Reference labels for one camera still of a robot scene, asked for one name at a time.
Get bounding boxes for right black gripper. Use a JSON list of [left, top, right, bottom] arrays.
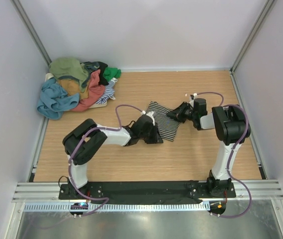
[[167, 102, 197, 123]]

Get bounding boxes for black white striped tank top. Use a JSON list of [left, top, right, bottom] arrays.
[[146, 101, 180, 141]]

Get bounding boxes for light blue tank top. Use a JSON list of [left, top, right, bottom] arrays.
[[36, 77, 80, 120]]

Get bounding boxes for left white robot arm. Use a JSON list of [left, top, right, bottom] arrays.
[[62, 115, 163, 199]]

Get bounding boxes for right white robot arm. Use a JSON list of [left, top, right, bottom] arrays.
[[167, 98, 251, 197]]

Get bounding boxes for blue white striped tank top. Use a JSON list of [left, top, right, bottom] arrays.
[[95, 78, 118, 105]]

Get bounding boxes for salmon pink tank top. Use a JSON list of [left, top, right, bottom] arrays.
[[71, 70, 105, 112]]

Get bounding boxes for bright green tank top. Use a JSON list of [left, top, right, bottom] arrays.
[[103, 67, 121, 82]]

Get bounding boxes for mustard yellow tank top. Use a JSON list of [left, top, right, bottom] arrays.
[[57, 79, 89, 100]]

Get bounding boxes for olive green tank top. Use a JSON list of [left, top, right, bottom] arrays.
[[49, 57, 90, 88]]

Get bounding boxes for white tray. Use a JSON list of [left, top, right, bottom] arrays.
[[45, 73, 107, 109]]

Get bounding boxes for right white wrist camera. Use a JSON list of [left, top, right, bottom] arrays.
[[189, 93, 197, 108]]

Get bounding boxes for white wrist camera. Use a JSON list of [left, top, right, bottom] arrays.
[[189, 93, 197, 108], [141, 111, 156, 125]]

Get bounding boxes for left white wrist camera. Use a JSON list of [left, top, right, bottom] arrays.
[[141, 111, 156, 125]]

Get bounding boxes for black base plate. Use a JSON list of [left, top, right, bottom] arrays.
[[58, 179, 236, 203]]

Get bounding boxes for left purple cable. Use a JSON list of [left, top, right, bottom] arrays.
[[68, 104, 144, 216]]

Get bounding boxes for slotted cable duct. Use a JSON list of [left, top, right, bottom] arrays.
[[24, 202, 210, 213]]

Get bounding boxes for aluminium frame rail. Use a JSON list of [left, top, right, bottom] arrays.
[[13, 180, 283, 205]]

